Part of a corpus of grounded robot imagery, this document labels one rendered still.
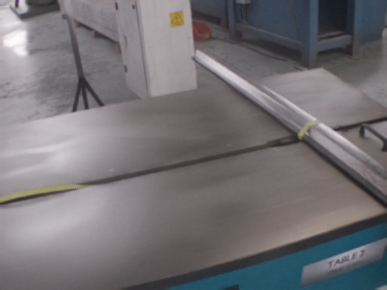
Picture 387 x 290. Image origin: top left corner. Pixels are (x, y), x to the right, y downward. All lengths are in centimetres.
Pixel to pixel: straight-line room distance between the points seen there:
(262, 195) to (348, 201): 13
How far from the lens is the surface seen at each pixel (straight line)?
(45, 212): 68
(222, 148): 76
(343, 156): 72
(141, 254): 56
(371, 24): 411
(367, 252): 68
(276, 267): 59
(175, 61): 272
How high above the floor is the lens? 112
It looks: 30 degrees down
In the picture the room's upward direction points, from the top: 6 degrees counter-clockwise
